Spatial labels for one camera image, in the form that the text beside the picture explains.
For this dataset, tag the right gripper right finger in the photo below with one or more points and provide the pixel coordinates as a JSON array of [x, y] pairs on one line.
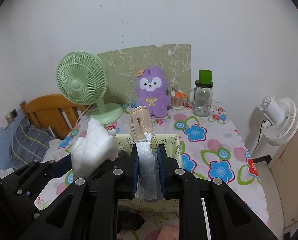
[[208, 209]]

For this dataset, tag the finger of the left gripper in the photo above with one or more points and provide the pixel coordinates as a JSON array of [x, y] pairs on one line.
[[63, 177], [32, 178]]

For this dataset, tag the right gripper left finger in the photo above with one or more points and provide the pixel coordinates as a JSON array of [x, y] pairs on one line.
[[119, 183]]

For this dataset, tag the grey sock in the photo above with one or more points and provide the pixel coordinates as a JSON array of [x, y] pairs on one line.
[[121, 155]]

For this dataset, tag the black plastic bag bundle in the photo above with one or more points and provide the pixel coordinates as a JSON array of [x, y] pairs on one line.
[[129, 221]]

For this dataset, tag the white towel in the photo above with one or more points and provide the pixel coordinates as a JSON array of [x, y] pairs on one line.
[[90, 152]]

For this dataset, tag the pink cloth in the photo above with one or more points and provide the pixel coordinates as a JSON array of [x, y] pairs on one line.
[[168, 233]]

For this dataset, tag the beige roll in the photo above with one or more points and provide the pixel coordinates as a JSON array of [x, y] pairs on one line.
[[142, 134]]

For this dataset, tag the grey plaid pillow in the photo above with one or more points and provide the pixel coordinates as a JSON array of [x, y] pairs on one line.
[[28, 143]]

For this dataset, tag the cartoon paper storage box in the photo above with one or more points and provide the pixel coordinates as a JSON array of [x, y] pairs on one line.
[[173, 149]]

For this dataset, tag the floral tablecloth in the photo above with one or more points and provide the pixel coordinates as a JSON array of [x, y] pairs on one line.
[[211, 147]]

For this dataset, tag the beige door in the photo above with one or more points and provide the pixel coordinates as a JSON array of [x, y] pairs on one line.
[[285, 173]]

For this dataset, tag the purple plush toy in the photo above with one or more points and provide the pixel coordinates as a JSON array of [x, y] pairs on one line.
[[151, 90]]

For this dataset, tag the small cup with scissors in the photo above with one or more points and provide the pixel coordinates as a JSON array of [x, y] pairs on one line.
[[177, 98]]

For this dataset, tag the green desk fan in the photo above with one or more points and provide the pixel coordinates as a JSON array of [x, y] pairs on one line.
[[81, 77]]

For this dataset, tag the white standing fan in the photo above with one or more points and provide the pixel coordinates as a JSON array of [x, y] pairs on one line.
[[281, 120]]

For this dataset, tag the glass jar green lid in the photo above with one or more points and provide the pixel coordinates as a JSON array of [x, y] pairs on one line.
[[200, 97]]

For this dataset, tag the green patterned cardboard sheet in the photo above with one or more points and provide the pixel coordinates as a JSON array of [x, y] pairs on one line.
[[123, 65]]

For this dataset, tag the wall power outlet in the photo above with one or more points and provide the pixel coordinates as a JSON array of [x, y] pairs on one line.
[[13, 114]]

